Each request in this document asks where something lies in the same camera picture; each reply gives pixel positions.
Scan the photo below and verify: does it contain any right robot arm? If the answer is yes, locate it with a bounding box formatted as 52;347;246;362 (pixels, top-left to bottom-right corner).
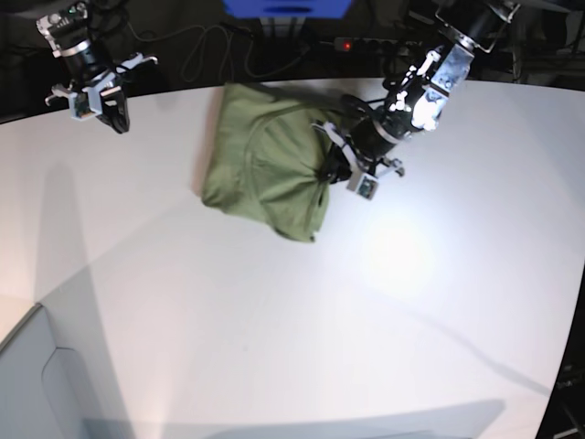
36;1;158;134

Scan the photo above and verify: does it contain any white table-side panel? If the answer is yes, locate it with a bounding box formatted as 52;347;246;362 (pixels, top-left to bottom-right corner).
0;304;133;439

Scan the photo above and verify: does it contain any blue box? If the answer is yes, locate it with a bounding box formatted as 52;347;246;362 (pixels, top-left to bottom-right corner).
223;0;352;19

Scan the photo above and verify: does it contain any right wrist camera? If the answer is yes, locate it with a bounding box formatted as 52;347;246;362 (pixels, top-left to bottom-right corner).
68;87;102;121

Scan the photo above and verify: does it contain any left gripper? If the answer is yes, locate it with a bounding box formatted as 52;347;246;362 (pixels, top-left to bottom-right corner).
311;118;405;185

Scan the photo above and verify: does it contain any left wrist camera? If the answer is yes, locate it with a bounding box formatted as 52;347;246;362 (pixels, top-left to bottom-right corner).
346;170;379;200

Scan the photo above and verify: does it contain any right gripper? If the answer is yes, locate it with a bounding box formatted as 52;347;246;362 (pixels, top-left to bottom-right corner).
45;40;158;134

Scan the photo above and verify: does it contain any green T-shirt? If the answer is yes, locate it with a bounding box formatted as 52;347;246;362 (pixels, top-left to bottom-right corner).
201;83;349;242

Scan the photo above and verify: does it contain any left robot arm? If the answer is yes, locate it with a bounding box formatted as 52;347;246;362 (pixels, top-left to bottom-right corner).
313;1;520;193

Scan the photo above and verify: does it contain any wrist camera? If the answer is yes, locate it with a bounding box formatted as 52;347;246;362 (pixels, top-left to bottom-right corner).
346;170;379;200
68;87;102;121

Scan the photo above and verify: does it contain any black power strip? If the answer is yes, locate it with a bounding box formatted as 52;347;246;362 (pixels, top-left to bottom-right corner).
320;37;421;57

